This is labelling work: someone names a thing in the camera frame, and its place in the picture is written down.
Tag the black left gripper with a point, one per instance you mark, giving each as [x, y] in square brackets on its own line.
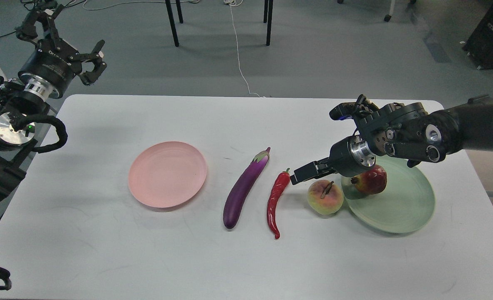
[49, 60]

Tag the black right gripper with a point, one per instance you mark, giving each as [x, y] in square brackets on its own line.
[349, 157]

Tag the yellow red peach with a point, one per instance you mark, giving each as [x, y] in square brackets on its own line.
[325, 197]

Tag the red chili pepper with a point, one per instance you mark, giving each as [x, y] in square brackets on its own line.
[279, 186]

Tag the red pomegranate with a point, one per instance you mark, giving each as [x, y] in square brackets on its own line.
[371, 182]

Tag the purple eggplant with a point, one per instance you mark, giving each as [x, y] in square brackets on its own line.
[239, 192]

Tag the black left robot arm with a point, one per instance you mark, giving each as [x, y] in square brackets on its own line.
[25, 123]

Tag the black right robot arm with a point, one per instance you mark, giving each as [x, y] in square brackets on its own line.
[404, 132]

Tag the green plate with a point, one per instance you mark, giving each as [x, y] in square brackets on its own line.
[406, 204]

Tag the pink plate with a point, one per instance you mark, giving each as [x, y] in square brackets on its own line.
[167, 174]

